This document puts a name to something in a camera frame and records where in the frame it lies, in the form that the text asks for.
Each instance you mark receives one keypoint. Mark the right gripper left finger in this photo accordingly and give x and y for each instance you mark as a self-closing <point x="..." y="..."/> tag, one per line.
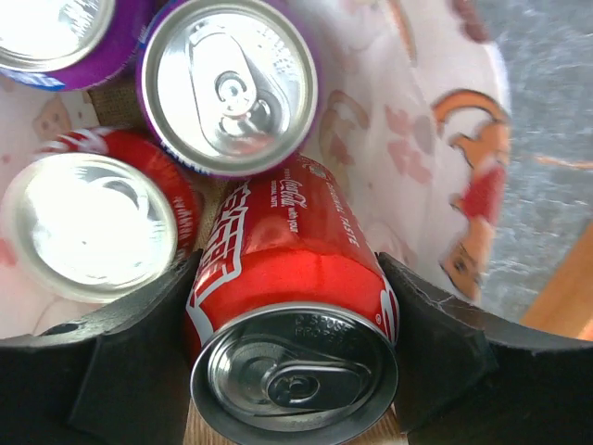
<point x="118" y="375"/>

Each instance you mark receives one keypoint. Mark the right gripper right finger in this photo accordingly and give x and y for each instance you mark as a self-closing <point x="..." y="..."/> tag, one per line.
<point x="467" y="376"/>

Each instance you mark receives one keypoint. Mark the red cola can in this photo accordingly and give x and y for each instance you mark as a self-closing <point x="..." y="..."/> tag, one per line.
<point x="97" y="214"/>
<point x="292" y="323"/>

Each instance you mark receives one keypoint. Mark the orange divided tray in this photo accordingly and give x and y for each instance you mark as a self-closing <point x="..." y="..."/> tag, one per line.
<point x="564" y="306"/>

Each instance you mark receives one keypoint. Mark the purple soda can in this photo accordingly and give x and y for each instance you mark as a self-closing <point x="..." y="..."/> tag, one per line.
<point x="67" y="45"/>
<point x="228" y="88"/>

